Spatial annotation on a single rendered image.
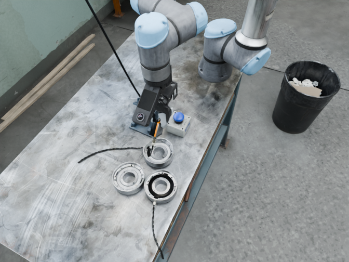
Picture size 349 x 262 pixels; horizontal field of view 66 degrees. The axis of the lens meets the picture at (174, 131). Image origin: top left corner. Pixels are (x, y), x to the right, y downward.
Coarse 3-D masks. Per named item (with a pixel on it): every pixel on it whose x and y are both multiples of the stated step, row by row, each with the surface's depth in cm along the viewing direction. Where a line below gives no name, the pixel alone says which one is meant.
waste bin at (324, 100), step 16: (304, 64) 179; (320, 64) 176; (288, 80) 187; (320, 80) 180; (336, 80) 168; (288, 96) 170; (304, 96) 161; (320, 96) 185; (288, 112) 179; (304, 112) 172; (288, 128) 191; (304, 128) 190
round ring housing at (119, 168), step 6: (126, 162) 88; (132, 162) 88; (120, 168) 89; (138, 168) 88; (114, 174) 87; (126, 174) 88; (132, 174) 88; (144, 174) 86; (114, 180) 86; (120, 180) 86; (144, 180) 86; (114, 186) 85; (126, 186) 85; (138, 186) 83; (120, 192) 84; (126, 192) 83; (132, 192) 84
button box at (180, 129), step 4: (172, 116) 99; (184, 116) 98; (188, 116) 98; (172, 120) 98; (184, 120) 97; (188, 120) 97; (168, 124) 96; (172, 124) 96; (176, 124) 96; (180, 124) 96; (184, 124) 96; (188, 124) 98; (168, 128) 98; (172, 128) 97; (176, 128) 96; (180, 128) 95; (184, 128) 95; (188, 128) 100; (168, 132) 100; (172, 132) 99; (176, 132) 97; (180, 132) 96; (184, 132) 97; (180, 136) 98
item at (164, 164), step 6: (162, 138) 94; (150, 144) 94; (168, 144) 93; (144, 150) 92; (156, 150) 94; (162, 150) 94; (144, 156) 89; (162, 156) 91; (150, 162) 88; (156, 162) 89; (162, 162) 88; (168, 162) 89
